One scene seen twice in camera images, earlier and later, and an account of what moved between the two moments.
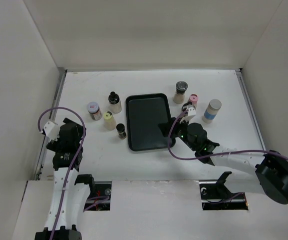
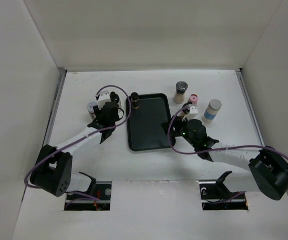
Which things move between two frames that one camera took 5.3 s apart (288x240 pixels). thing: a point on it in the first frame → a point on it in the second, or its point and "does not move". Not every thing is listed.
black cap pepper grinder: x=181 y=87 does not move
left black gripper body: x=55 y=145 → x=99 y=112
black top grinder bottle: x=115 y=105 does not move
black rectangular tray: x=144 y=112 does not move
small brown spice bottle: x=120 y=128 → x=134 y=97
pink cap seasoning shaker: x=193 y=98 does not move
